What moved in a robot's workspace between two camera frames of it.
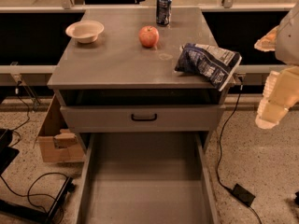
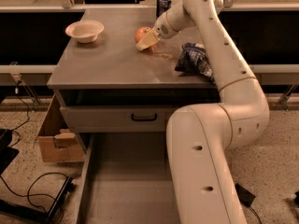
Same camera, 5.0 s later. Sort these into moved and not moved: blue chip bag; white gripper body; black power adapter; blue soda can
Moved: white gripper body
Not moved: blue chip bag; black power adapter; blue soda can
